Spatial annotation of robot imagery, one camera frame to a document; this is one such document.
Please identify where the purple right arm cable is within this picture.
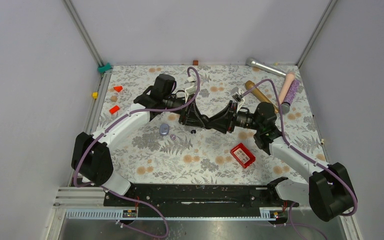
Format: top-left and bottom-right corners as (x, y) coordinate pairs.
(241, 78), (359, 240)

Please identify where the white slotted cable duct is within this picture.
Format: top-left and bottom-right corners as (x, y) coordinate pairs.
(65, 208), (280, 221)

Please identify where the plain wooden cube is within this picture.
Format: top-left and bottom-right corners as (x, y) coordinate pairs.
(110, 95), (118, 102)

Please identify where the pink microphone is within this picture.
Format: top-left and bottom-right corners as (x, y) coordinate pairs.
(277, 71), (296, 107)

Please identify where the lavender oval case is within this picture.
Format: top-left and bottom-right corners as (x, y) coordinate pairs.
(159, 123), (170, 136)

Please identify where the gold microphone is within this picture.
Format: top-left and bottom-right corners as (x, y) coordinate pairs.
(244, 80), (279, 114)

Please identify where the purple glitter microphone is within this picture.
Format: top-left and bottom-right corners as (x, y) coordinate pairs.
(280, 79), (301, 115)

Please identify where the floral table mat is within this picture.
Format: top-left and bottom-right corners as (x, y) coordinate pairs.
(97, 65), (305, 185)

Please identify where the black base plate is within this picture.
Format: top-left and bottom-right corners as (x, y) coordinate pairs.
(103, 183), (292, 216)

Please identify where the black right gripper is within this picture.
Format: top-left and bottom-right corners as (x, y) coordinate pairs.
(206, 100), (263, 134)

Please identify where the silver microphone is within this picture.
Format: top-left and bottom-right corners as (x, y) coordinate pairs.
(245, 57), (286, 77)

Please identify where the red wedge block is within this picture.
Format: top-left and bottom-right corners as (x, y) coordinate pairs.
(113, 85), (123, 93)

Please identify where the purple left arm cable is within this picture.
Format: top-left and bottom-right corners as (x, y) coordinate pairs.
(72, 66), (202, 239)

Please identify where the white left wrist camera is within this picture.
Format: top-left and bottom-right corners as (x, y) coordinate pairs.
(184, 76), (197, 103)

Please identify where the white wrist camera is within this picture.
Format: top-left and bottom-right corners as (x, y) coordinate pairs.
(184, 76), (197, 103)
(231, 87), (245, 112)

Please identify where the aluminium frame post right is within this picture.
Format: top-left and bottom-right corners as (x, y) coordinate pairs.
(295, 0), (338, 68)

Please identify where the aluminium frame post left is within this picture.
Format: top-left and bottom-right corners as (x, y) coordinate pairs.
(62, 0), (105, 68)

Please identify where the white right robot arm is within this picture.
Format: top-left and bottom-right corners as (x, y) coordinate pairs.
(202, 101), (358, 222)

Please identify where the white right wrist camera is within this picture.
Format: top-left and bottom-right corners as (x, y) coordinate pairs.
(231, 87), (245, 112)

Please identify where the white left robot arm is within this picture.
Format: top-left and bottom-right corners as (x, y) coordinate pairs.
(71, 74), (201, 206)

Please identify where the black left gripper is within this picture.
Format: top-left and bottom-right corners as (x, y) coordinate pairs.
(163, 94), (206, 128)

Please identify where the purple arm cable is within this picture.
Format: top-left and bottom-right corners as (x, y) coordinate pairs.
(241, 78), (359, 240)
(72, 66), (202, 239)

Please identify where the red rectangular block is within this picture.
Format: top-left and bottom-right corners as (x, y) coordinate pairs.
(109, 105), (120, 115)

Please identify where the aluminium frame post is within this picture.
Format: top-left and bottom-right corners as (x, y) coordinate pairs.
(62, 0), (105, 68)
(295, 0), (338, 68)

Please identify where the teal arch block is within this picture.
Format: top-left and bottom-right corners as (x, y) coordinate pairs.
(97, 62), (112, 74)

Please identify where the red parts bin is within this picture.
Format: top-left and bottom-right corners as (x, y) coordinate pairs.
(230, 143), (256, 169)

